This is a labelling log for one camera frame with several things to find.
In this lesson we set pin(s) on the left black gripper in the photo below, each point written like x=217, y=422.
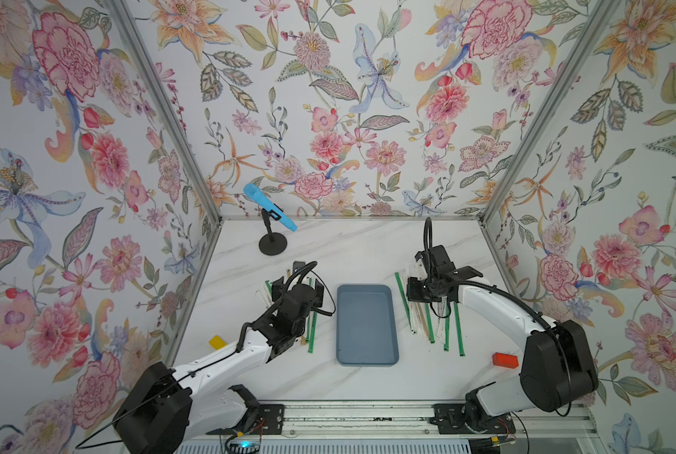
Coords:
x=314, y=302

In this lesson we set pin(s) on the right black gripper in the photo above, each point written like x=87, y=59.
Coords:
x=412, y=293

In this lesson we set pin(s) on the green straw group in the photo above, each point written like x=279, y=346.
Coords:
x=311, y=333
x=405, y=303
x=459, y=332

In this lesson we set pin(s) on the blue-grey storage tray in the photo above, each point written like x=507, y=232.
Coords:
x=366, y=334

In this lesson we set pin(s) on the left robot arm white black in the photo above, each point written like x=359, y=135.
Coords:
x=169, y=406

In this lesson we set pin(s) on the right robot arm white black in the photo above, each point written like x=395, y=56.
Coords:
x=556, y=367

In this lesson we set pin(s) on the brown straw right group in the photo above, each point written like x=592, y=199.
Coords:
x=422, y=320

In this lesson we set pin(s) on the yellow block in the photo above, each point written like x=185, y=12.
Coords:
x=217, y=343

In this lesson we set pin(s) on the black round microphone stand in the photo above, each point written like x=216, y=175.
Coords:
x=271, y=243

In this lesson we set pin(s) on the red block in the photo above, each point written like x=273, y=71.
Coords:
x=505, y=361

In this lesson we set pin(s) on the blue microphone on stand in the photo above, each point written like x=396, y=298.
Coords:
x=256, y=195

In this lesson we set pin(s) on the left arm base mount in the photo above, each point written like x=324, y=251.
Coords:
x=265, y=419

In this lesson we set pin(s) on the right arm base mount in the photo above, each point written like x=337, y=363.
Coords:
x=458, y=418

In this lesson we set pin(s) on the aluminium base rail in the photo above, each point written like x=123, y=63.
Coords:
x=404, y=419

